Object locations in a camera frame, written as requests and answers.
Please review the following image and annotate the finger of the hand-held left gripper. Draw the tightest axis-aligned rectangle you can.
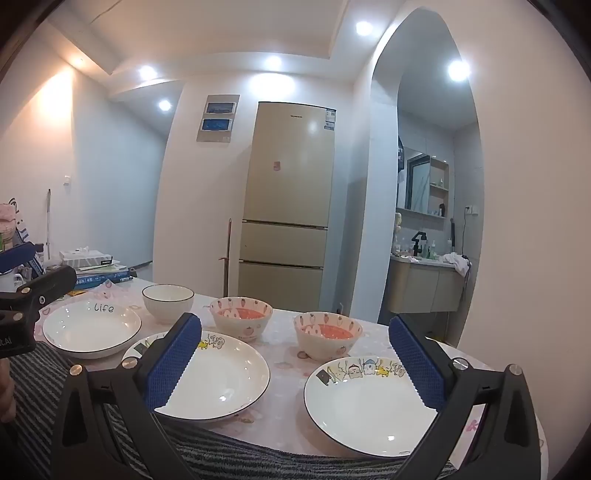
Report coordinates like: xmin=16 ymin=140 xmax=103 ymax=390
xmin=0 ymin=266 xmax=78 ymax=312
xmin=0 ymin=242 xmax=38 ymax=274

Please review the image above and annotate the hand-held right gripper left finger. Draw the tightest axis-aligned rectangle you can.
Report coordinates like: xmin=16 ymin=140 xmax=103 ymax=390
xmin=50 ymin=312 xmax=204 ymax=480

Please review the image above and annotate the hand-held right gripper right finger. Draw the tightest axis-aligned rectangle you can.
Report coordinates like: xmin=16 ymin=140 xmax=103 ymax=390
xmin=388 ymin=315 xmax=542 ymax=480

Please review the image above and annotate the white cartoon print plate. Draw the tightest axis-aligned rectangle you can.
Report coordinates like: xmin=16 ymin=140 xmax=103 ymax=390
xmin=121 ymin=330 xmax=271 ymax=422
xmin=303 ymin=356 xmax=445 ymax=458

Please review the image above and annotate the white bowl with dark rim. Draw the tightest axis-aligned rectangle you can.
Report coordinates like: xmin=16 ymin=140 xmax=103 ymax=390
xmin=141 ymin=284 xmax=195 ymax=324

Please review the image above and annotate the white plate with lettering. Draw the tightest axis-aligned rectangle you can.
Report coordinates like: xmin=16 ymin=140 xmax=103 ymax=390
xmin=42 ymin=299 xmax=142 ymax=360

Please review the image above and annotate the pink strawberry print bowl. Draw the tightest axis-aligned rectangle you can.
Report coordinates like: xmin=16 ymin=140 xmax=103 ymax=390
xmin=294 ymin=311 xmax=363 ymax=363
xmin=209 ymin=296 xmax=273 ymax=343

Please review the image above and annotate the person's left hand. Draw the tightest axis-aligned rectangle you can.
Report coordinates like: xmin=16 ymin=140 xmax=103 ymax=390
xmin=0 ymin=359 xmax=16 ymax=424

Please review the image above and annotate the pink lidded container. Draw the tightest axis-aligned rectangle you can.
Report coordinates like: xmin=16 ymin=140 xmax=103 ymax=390
xmin=0 ymin=202 xmax=25 ymax=253

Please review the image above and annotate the tissue box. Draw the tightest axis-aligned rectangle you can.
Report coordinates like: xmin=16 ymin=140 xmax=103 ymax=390
xmin=59 ymin=247 xmax=114 ymax=271

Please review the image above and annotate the grey striped cloth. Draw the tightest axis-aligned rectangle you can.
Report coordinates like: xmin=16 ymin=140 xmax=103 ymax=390
xmin=7 ymin=342 xmax=462 ymax=480

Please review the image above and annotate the beige vanity cabinet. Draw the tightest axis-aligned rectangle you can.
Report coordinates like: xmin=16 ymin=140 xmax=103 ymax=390
xmin=387 ymin=255 xmax=465 ymax=315

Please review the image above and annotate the pink printed tablecloth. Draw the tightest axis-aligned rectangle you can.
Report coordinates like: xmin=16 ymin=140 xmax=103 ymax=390
xmin=39 ymin=277 xmax=504 ymax=468

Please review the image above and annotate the white towel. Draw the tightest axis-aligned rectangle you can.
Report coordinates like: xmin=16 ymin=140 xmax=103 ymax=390
xmin=445 ymin=252 xmax=472 ymax=278

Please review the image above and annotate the red broom and dustpan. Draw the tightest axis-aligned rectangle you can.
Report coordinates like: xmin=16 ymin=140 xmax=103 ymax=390
xmin=217 ymin=217 xmax=232 ymax=297

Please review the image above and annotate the bathroom mirror cabinet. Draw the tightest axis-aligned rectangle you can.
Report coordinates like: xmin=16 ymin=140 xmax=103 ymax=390
xmin=403 ymin=146 xmax=450 ymax=216

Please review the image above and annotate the beige refrigerator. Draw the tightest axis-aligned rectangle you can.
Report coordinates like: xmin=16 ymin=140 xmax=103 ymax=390
xmin=238 ymin=102 xmax=337 ymax=313

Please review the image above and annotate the grey wall distribution box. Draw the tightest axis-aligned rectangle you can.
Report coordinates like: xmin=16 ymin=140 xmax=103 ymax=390
xmin=197 ymin=93 xmax=241 ymax=143

